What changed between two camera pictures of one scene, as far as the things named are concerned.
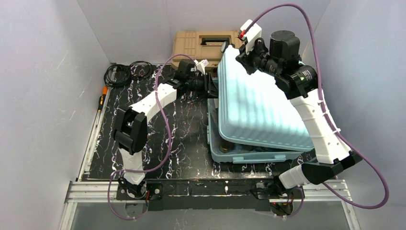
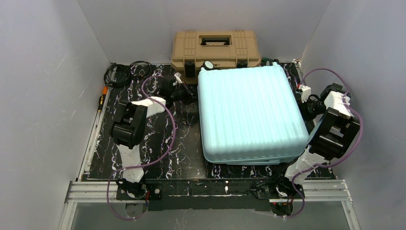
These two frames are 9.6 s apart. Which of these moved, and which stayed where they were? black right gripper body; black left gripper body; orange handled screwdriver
Moved: black right gripper body; black left gripper body
Stayed: orange handled screwdriver
